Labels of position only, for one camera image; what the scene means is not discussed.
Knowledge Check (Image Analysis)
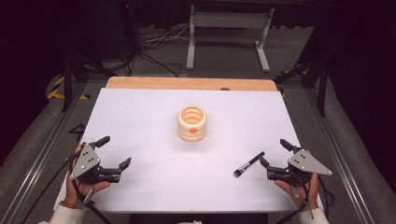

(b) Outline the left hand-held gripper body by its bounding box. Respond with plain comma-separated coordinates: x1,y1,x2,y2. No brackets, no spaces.
69,142,122,185

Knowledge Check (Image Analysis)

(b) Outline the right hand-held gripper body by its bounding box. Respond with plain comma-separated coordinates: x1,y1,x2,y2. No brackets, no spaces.
266,147,333,188

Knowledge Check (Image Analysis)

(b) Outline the black makeup brush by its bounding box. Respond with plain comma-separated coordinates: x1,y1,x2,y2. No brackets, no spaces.
233,151,266,179

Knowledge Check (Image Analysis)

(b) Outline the cream ribbed holder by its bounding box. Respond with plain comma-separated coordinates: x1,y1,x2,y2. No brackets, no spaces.
177,105,208,143

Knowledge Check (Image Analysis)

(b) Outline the person's left hand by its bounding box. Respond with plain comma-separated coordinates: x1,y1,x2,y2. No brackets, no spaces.
64,145,111,208

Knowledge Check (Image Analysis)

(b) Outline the person's right hand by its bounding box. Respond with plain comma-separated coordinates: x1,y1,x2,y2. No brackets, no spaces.
274,149,321,210

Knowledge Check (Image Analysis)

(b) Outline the white table mat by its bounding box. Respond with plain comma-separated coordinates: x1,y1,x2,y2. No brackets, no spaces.
53,88,325,215

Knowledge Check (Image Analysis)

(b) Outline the black angled stand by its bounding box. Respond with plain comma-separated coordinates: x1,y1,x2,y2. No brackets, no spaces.
274,57,332,119

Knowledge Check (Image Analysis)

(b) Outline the black tripod stand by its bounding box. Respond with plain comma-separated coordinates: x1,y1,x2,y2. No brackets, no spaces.
59,46,120,114

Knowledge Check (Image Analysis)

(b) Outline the yellow black hazard tape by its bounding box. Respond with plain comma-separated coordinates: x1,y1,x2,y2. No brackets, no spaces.
46,75,92,101

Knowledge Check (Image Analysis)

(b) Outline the black box with red light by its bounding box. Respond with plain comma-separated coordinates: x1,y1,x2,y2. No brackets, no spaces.
119,1,140,61

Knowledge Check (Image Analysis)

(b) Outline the white metal stand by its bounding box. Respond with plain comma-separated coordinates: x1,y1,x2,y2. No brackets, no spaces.
185,4,276,74

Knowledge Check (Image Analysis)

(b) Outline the thin black cable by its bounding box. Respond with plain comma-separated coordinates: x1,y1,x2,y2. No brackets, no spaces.
21,151,82,224

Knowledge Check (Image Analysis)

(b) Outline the aluminium rail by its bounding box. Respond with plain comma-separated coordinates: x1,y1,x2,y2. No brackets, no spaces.
0,81,91,224
304,88,375,224

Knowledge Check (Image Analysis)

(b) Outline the beaded bracelet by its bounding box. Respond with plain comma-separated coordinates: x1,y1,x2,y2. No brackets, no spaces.
58,200,78,210

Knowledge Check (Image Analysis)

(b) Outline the black looped cable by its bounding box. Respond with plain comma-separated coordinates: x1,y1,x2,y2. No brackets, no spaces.
275,172,336,224

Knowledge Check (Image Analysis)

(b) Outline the thick black cable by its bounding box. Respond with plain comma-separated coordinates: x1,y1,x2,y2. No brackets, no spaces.
70,178,113,224

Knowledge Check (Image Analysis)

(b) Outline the bundle of floor cables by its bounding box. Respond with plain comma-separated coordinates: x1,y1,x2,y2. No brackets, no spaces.
132,23,191,78

